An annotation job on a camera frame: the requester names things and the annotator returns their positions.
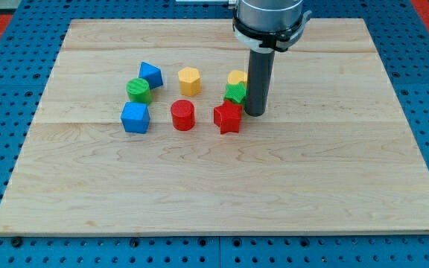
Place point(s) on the yellow hexagon block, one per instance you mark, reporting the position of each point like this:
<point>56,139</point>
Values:
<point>189,81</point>

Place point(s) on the red star block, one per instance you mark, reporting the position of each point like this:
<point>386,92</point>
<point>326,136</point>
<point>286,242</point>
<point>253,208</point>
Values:
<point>227,117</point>

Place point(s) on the green star block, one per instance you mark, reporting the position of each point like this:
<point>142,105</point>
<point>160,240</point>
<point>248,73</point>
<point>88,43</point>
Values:
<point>236,93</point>

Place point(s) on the red cylinder block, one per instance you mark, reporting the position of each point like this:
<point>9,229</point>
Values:
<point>183,115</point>

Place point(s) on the yellow block behind star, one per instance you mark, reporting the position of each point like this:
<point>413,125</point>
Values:
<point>237,76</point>

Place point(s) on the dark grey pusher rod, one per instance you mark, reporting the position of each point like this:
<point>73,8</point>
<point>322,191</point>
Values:
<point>258,82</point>

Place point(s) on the wooden board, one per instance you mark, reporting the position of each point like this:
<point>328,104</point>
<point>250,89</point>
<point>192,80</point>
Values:
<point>333,153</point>

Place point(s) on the blue cube block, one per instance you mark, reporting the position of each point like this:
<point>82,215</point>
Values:
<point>135,117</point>

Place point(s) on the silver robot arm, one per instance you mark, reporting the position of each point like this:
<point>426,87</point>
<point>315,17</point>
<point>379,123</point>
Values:
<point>269,15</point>

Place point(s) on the green cylinder block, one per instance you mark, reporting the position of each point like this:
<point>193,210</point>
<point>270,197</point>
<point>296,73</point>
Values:
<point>138,90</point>

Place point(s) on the blue triangle block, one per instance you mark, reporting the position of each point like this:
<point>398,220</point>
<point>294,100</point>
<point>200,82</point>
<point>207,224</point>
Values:
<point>151,74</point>

